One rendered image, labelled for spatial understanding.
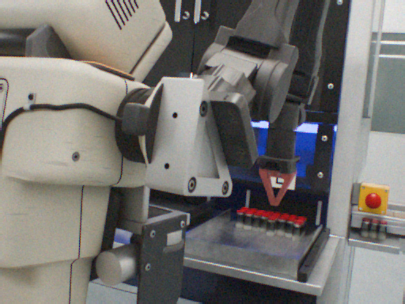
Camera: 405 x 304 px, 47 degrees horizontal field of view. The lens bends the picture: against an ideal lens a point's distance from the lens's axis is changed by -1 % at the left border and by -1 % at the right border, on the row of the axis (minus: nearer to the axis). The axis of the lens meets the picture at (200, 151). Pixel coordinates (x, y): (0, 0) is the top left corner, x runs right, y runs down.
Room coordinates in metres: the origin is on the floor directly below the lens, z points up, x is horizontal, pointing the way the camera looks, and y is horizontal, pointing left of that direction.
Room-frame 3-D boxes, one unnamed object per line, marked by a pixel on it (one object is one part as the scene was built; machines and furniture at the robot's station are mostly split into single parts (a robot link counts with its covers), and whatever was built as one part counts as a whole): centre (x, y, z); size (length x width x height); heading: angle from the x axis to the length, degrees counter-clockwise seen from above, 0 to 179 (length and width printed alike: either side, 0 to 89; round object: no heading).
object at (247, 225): (1.20, -0.20, 0.90); 0.18 x 0.02 x 0.05; 68
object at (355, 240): (1.26, -0.50, 0.87); 0.14 x 0.13 x 0.02; 159
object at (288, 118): (0.93, -0.16, 1.19); 0.07 x 0.06 x 0.07; 159
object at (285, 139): (0.92, -0.16, 1.13); 0.10 x 0.07 x 0.07; 158
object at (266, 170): (0.94, -0.16, 1.06); 0.07 x 0.07 x 0.09; 68
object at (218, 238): (1.10, -0.15, 0.90); 0.34 x 0.26 x 0.04; 158
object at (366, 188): (1.23, -0.47, 1.00); 0.08 x 0.07 x 0.07; 159
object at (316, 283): (1.20, -0.01, 0.87); 0.70 x 0.48 x 0.02; 69
